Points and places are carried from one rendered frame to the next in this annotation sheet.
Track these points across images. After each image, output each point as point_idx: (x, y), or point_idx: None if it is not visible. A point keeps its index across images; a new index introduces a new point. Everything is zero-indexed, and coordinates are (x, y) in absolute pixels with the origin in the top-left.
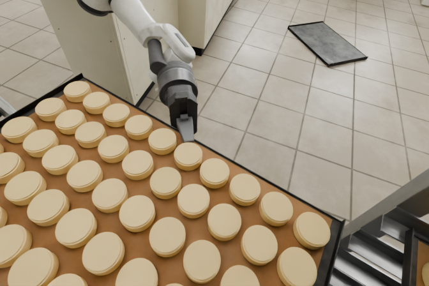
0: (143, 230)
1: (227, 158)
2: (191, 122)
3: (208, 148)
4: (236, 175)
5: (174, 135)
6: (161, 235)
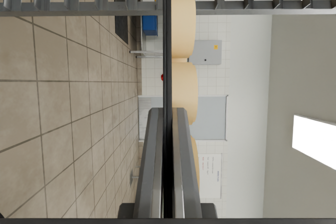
0: None
1: None
2: (196, 178)
3: (166, 57)
4: None
5: (197, 153)
6: None
